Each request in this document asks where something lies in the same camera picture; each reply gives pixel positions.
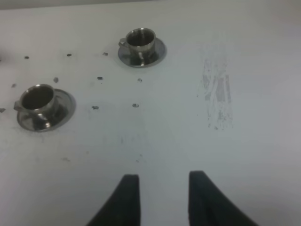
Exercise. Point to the far stainless steel teacup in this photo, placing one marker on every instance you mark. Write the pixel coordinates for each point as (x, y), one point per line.
(139, 40)

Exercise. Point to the near stainless steel saucer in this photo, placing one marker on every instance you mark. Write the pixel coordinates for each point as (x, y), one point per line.
(40, 123)

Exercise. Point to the far stainless steel saucer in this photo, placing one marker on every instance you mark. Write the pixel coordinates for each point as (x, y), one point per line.
(157, 57)

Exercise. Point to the stainless steel saucer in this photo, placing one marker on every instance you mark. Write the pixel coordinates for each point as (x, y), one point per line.
(157, 57)
(40, 123)

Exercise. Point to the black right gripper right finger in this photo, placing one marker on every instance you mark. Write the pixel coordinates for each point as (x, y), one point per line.
(208, 206)

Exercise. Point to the stainless steel teacup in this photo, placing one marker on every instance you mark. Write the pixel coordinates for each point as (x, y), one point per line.
(38, 99)
(139, 40)

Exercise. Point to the near stainless steel teacup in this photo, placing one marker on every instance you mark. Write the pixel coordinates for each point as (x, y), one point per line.
(38, 99)

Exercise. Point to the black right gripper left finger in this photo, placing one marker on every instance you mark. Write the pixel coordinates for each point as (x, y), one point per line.
(123, 207)

